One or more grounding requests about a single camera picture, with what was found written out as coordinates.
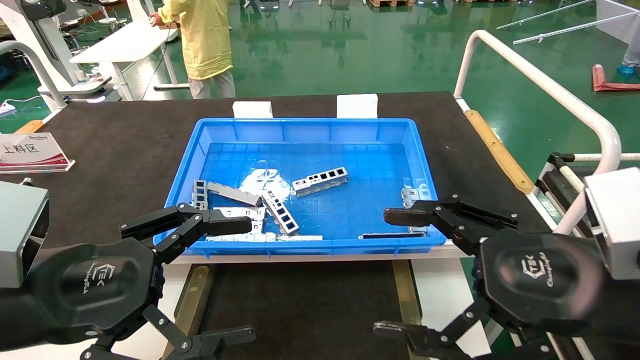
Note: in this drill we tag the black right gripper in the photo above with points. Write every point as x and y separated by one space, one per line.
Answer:
540 282

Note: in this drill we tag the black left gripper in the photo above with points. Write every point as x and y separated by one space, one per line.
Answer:
95 290

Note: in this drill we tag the metal bracket with square holes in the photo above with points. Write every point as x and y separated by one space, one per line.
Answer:
320 180
280 212

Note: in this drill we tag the black container tray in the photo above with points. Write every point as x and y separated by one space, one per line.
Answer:
310 300

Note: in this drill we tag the brass strip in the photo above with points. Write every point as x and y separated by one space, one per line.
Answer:
197 295
406 290

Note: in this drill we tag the long wooden strip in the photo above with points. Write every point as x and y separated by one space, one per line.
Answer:
497 150

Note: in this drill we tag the black table mat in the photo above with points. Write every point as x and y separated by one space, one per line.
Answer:
125 150

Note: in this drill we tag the blue plastic bin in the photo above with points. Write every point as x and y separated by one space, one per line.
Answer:
350 150

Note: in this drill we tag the small white foam block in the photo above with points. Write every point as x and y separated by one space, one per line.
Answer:
252 110

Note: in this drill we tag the white paper label right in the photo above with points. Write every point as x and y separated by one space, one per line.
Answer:
357 106

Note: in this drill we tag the acrylic sign with Chinese text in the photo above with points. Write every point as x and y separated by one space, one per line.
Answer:
30 152

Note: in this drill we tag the white tube railing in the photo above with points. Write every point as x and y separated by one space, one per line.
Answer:
550 90

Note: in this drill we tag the short wooden piece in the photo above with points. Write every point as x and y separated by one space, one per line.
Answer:
30 127

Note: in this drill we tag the person in yellow coat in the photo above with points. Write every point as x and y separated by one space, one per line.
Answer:
205 40

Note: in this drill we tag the red floor object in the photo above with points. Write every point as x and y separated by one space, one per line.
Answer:
602 82

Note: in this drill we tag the white desk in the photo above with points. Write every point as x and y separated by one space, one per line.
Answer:
130 42

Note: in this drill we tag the grey tube railing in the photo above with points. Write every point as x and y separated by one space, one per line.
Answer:
40 65

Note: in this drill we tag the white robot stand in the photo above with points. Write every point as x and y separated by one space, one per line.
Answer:
55 50

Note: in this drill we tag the white metal rod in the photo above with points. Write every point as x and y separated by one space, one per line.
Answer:
575 27
545 14

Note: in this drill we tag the person with blue shoe covers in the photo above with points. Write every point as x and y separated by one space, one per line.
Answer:
631 55

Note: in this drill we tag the white panel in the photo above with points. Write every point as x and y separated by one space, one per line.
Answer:
620 17

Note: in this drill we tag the white slotted metal bracket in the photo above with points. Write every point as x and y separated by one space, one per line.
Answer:
257 227
250 212

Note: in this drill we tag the upright grey ladder bracket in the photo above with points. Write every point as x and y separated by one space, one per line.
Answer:
200 192

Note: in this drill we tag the long thin metal bracket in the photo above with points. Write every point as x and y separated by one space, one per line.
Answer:
280 238

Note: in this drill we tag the silver slotted metal bracket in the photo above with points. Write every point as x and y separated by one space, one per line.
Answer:
412 196

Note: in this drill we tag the flat grey metal bracket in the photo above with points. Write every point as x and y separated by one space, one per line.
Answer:
232 193

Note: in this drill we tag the black cart frame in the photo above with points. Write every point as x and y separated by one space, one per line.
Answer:
560 180

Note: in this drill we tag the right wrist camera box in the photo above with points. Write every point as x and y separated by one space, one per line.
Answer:
617 220

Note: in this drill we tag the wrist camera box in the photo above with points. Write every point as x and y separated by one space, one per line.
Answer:
20 230
617 220

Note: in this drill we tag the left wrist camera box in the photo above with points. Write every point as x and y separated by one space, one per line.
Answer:
20 230

